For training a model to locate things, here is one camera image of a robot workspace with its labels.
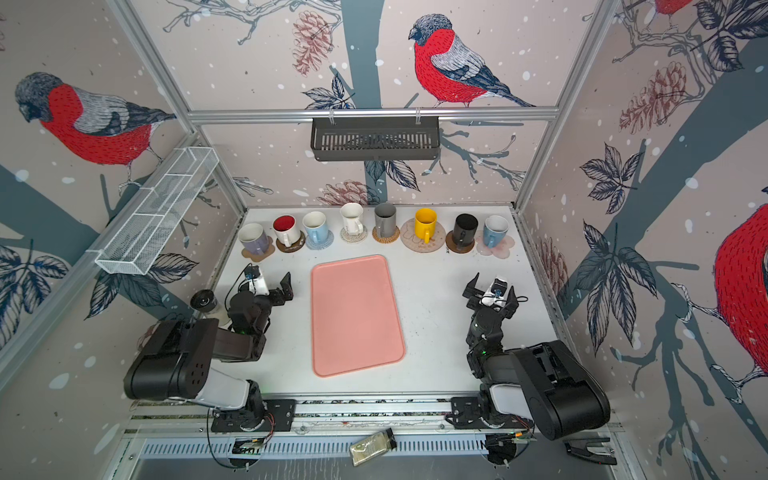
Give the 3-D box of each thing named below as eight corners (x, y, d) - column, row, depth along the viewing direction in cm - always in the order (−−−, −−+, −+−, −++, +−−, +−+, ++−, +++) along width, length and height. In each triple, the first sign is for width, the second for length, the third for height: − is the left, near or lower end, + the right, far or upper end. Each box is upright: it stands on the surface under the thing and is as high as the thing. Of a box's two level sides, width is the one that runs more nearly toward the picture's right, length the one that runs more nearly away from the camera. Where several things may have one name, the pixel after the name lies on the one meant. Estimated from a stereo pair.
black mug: (455, 254, 108) (460, 236, 100) (451, 232, 115) (456, 213, 107) (474, 254, 108) (481, 235, 100) (469, 232, 115) (475, 213, 107)
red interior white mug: (275, 237, 114) (267, 221, 107) (292, 226, 118) (286, 210, 111) (290, 253, 109) (283, 237, 102) (308, 241, 113) (302, 225, 106)
